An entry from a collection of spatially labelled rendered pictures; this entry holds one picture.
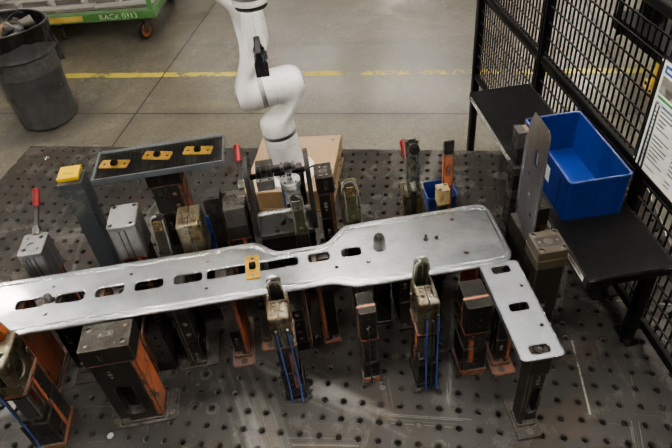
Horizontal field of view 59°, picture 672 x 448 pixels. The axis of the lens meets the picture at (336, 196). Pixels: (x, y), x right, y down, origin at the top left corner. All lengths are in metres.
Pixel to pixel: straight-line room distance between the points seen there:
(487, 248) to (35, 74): 3.43
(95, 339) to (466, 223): 0.98
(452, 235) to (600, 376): 0.54
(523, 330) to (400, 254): 0.36
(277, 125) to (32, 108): 2.74
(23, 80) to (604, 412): 3.81
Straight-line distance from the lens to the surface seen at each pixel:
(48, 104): 4.49
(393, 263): 1.54
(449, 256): 1.56
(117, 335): 1.51
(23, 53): 4.30
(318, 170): 1.65
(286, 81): 1.93
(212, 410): 1.73
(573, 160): 1.86
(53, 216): 2.51
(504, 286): 1.50
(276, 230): 1.72
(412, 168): 1.62
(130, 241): 1.69
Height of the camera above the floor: 2.12
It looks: 40 degrees down
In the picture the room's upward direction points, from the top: 6 degrees counter-clockwise
